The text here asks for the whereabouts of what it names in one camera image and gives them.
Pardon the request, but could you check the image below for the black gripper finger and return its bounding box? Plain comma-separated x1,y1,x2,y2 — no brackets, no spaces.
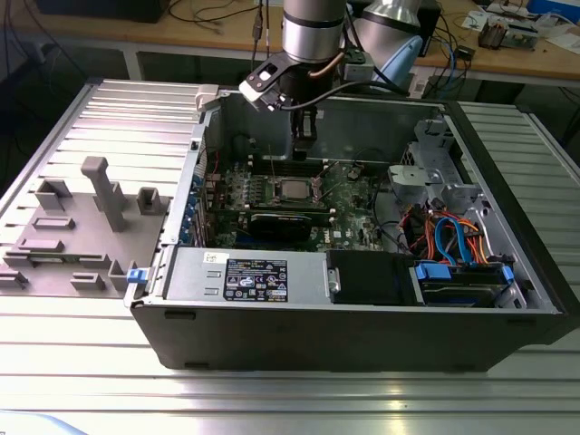
292,108,310,160
307,108,322,151

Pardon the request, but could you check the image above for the metal socket cover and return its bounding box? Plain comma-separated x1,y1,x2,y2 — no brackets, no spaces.
312,161,341,201

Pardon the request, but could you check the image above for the silver CPU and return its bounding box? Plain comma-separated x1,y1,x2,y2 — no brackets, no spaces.
276,179,313,200

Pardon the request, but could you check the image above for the black RAM slot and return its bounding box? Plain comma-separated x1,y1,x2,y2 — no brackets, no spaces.
212,207,330,217
212,201,330,210
253,168,324,178

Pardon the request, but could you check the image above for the CPU socket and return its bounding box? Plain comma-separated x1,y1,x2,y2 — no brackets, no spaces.
266,174,319,206

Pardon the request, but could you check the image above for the black disk bay cover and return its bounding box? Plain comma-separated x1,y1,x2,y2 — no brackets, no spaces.
325,248,425,307

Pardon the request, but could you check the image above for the green motherboard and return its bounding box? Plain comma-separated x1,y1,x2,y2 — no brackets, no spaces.
201,156,386,255

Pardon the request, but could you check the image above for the black graphics card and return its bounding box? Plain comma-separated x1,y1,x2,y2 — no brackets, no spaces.
246,208,314,244

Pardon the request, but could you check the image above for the grey metal drive cage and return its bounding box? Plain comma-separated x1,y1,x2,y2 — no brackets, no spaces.
384,118,493,227

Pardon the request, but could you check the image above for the white paper tag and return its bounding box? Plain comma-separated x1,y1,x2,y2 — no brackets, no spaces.
407,71,430,99

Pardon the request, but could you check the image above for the grey power supply unit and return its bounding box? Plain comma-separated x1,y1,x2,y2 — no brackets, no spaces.
165,246,328,305

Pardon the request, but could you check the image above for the hard disk in blue carrier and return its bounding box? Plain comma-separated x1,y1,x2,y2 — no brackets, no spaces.
410,260,516,309

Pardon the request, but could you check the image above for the white paper sheet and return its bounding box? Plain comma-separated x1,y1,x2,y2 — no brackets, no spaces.
459,8,493,32

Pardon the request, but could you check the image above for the black finned heat sink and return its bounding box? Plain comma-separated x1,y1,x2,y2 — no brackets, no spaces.
478,21,509,50

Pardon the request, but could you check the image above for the black open PC case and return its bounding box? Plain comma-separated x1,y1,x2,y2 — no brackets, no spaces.
124,85,580,373

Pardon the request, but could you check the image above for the dark box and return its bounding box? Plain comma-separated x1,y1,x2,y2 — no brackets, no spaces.
34,0,163,24

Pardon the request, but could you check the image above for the wooden desk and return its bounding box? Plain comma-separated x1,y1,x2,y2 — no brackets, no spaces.
0,0,580,87

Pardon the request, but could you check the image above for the grey electronic device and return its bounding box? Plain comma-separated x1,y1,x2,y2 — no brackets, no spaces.
506,21,541,49

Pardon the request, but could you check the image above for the grey parts rack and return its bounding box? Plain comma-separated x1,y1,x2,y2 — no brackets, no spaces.
0,156,176,300

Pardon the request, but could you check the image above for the blue box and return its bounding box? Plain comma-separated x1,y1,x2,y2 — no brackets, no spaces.
528,0,580,18

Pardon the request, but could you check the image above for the pale blue rounded object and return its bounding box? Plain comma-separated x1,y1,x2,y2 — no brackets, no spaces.
0,410,87,435

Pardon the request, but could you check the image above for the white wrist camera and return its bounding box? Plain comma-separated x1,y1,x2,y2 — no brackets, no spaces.
238,53,291,112

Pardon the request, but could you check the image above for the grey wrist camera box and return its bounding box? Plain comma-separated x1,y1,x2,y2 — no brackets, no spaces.
343,57,376,83

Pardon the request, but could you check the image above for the orange wire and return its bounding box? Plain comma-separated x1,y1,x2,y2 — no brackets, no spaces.
401,206,439,262
455,218,493,266

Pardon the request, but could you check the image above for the blue wire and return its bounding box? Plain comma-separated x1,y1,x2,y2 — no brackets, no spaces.
433,217,477,268

